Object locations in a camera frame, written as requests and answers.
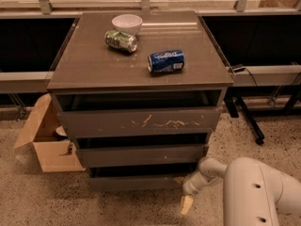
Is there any open cardboard box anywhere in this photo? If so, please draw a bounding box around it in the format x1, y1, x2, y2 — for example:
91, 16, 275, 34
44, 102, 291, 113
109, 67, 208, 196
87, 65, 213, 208
14, 94, 85, 172

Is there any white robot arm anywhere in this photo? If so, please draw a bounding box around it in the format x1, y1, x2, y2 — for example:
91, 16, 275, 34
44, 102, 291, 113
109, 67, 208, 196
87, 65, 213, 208
174, 156, 301, 226

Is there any white item in box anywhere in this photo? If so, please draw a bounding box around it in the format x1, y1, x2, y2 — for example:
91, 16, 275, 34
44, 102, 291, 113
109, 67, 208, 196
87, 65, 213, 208
55, 126, 67, 137

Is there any white bowl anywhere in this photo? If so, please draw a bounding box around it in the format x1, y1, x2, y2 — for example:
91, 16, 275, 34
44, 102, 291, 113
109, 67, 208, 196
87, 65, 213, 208
112, 14, 143, 35

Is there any grey top drawer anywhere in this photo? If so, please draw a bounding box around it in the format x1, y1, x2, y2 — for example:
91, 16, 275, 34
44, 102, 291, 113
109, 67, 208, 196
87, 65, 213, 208
55, 89, 224, 139

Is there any green crushed soda can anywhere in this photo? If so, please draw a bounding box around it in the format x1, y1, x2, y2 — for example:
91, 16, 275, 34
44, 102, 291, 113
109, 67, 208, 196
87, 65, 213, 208
104, 30, 137, 53

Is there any black cable with plug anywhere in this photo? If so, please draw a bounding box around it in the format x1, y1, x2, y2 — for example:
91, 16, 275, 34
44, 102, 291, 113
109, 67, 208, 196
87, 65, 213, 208
228, 63, 259, 87

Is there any grey drawer cabinet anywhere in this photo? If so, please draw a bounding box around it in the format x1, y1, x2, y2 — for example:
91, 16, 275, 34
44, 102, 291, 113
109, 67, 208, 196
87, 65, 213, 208
46, 10, 234, 174

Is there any blue pepsi can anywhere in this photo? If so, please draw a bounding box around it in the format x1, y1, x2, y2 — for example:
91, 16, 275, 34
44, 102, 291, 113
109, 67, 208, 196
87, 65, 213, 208
148, 50, 184, 73

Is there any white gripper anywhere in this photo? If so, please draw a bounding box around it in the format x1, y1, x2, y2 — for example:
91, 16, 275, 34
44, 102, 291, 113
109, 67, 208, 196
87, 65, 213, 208
174, 171, 222, 216

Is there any black wheeled stand leg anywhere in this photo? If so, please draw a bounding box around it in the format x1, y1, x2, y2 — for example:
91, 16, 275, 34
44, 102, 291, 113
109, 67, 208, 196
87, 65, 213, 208
224, 95, 265, 145

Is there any grey bottom drawer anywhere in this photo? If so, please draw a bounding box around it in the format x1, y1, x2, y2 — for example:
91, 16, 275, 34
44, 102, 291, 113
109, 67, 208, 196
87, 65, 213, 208
89, 162, 197, 191

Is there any grey drawer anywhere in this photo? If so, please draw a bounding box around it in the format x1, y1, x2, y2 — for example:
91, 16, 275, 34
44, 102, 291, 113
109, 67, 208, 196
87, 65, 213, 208
89, 162, 197, 191
76, 133, 209, 168
55, 89, 224, 139

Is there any grey middle drawer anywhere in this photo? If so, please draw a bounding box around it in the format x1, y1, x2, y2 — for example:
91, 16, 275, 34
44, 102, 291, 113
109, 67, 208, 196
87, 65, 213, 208
76, 133, 209, 168

